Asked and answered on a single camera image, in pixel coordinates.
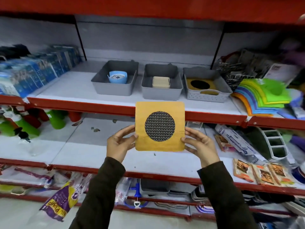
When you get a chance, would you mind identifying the person's left hand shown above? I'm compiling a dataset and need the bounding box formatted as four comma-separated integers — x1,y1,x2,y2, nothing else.
106,125,139,164

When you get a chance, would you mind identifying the person's right hand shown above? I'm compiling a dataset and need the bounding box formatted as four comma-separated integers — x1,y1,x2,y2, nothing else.
181,127,221,169

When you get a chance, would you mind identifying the square wooden trivet mesh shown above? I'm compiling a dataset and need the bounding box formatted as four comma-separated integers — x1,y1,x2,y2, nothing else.
135,101,186,152
186,78,219,96

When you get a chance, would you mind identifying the person's right forearm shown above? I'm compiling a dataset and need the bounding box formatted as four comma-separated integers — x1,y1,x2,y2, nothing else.
197,161,259,229

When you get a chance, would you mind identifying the person's left forearm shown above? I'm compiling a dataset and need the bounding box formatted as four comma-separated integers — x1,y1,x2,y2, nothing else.
69,156,126,229

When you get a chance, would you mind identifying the brown packaged item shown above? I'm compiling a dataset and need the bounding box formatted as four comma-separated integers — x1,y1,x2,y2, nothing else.
233,158,254,183
251,163,275,186
268,163,296,185
214,134,235,152

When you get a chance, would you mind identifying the grey perforated storage bin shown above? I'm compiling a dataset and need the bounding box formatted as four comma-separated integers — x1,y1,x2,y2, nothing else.
183,67,233,103

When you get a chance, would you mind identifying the red metal shelf unit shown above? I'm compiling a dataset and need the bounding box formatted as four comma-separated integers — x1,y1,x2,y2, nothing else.
0,0,305,222

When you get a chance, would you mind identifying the long white blue packet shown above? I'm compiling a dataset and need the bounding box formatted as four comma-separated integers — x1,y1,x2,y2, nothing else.
214,124,268,165

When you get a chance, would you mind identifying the stack of grey bins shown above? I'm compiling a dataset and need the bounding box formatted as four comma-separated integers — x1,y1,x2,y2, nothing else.
139,178,171,197

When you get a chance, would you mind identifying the blue plastic tool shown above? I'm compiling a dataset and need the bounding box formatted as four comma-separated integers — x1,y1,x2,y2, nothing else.
124,184,149,209

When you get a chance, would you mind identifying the grey plastic storage bin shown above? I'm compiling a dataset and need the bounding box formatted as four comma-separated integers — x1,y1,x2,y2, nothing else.
91,60,139,97
141,63,183,101

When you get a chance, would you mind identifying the red plastic container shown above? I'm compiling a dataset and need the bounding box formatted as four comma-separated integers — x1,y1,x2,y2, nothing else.
69,112,83,122

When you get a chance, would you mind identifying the beige plastic soap box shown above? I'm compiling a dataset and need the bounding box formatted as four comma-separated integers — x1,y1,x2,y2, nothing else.
152,76,171,89

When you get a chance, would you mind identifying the blue plastic bowl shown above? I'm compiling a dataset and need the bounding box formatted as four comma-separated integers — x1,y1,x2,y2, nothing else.
107,71,128,84

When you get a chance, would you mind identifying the green plastic container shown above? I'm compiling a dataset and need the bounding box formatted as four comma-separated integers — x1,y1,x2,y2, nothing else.
46,109,67,130

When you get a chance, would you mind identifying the white plastic divider rack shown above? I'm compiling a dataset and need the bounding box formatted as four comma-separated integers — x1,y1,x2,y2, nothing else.
256,127,290,160

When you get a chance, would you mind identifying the purple yellow plastic bag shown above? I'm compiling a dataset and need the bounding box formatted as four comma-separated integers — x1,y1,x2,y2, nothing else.
39,181,79,222

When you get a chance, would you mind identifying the clear plastic bottle black nozzle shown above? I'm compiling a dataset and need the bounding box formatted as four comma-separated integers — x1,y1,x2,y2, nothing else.
14,127,48,157

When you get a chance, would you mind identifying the white card packet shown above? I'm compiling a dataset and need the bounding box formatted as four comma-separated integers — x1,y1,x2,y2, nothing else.
263,63,299,87

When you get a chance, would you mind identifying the green plastic spray bottle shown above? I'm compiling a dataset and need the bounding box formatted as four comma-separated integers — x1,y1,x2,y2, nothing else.
0,116,41,139

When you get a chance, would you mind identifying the row of blue packets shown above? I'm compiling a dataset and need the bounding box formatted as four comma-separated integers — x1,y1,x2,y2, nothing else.
0,44,83,98

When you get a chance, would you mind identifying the pile of metal wire racks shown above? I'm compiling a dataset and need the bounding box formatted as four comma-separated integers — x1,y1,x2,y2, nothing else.
214,49,256,91

